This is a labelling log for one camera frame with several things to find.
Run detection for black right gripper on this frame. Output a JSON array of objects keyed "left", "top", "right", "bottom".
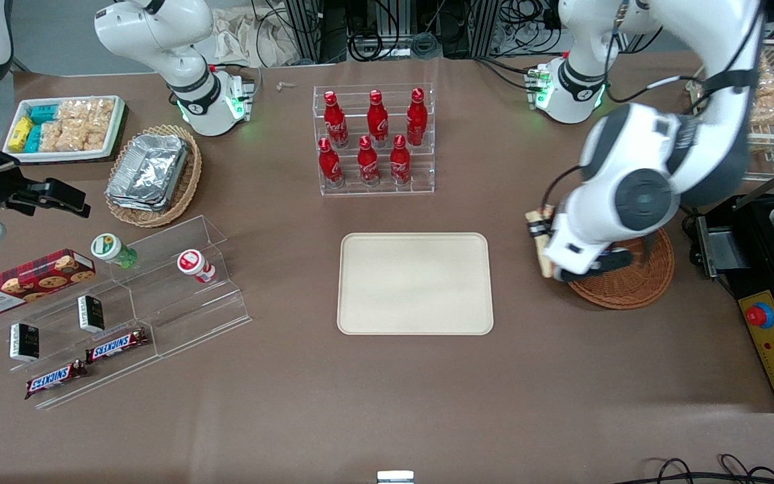
[{"left": 0, "top": 151, "right": 91, "bottom": 219}]

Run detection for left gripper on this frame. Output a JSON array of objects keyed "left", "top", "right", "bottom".
[{"left": 527, "top": 202, "right": 607, "bottom": 282}]

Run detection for white rectangular snack tray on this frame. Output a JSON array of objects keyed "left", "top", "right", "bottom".
[{"left": 3, "top": 95, "right": 126, "bottom": 165}]

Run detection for brown round wicker basket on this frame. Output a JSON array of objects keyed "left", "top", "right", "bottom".
[{"left": 564, "top": 227, "right": 675, "bottom": 310}]

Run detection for light oval wicker basket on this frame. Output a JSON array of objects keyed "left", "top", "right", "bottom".
[{"left": 104, "top": 124, "right": 203, "bottom": 229}]

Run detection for beige plastic tray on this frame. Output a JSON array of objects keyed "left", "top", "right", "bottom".
[{"left": 337, "top": 233, "right": 495, "bottom": 335}]

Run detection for green capped cup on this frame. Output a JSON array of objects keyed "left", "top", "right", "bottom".
[{"left": 90, "top": 233, "right": 138, "bottom": 270}]

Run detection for clear rice cracker bag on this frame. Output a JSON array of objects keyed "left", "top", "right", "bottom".
[
  {"left": 39, "top": 120, "right": 72, "bottom": 153},
  {"left": 70, "top": 120, "right": 114, "bottom": 151},
  {"left": 58, "top": 99, "right": 116, "bottom": 126}
]

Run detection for aluminium foil container stack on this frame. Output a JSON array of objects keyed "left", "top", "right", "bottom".
[{"left": 105, "top": 133, "right": 190, "bottom": 213}]

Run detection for yellow snack packet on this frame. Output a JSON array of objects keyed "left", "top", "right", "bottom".
[{"left": 7, "top": 116, "right": 34, "bottom": 153}]

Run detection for red tartan cookie box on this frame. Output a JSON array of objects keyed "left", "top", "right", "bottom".
[{"left": 0, "top": 249, "right": 97, "bottom": 319}]

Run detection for small black white box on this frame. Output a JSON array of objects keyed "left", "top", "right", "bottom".
[
  {"left": 9, "top": 323, "right": 40, "bottom": 363},
  {"left": 77, "top": 295, "right": 105, "bottom": 334}
]

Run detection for red capped cup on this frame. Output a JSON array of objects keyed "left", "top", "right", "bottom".
[{"left": 177, "top": 249, "right": 217, "bottom": 285}]

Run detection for snickers chocolate bar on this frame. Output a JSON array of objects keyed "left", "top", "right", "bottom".
[
  {"left": 85, "top": 327, "right": 150, "bottom": 364},
  {"left": 24, "top": 359, "right": 89, "bottom": 401}
]

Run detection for clear acrylic bottle rack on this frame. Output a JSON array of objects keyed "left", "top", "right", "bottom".
[{"left": 312, "top": 83, "right": 436, "bottom": 197}]

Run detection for clear acrylic stepped display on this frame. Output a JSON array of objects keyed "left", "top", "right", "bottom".
[{"left": 0, "top": 215, "right": 253, "bottom": 411}]

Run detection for red cola bottle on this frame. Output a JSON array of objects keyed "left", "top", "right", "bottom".
[
  {"left": 357, "top": 135, "right": 381, "bottom": 188},
  {"left": 406, "top": 87, "right": 428, "bottom": 147},
  {"left": 390, "top": 134, "right": 412, "bottom": 186},
  {"left": 367, "top": 89, "right": 390, "bottom": 148},
  {"left": 318, "top": 137, "right": 345, "bottom": 190},
  {"left": 323, "top": 91, "right": 349, "bottom": 149}
]

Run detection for red emergency stop button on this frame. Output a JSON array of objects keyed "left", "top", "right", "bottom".
[{"left": 746, "top": 302, "right": 774, "bottom": 329}]

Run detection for black machine with yellow panel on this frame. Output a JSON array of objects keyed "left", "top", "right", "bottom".
[{"left": 695, "top": 171, "right": 774, "bottom": 413}]

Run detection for beige cloth bag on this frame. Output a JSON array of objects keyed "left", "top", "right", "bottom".
[{"left": 211, "top": 5, "right": 302, "bottom": 69}]

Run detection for black machine power cable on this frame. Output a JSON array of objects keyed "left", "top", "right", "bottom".
[{"left": 680, "top": 208, "right": 705, "bottom": 264}]

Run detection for black cables at table edge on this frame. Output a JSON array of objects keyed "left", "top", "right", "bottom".
[{"left": 619, "top": 453, "right": 774, "bottom": 484}]

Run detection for aluminium frame with cables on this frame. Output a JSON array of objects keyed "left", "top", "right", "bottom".
[{"left": 253, "top": 0, "right": 566, "bottom": 66}]

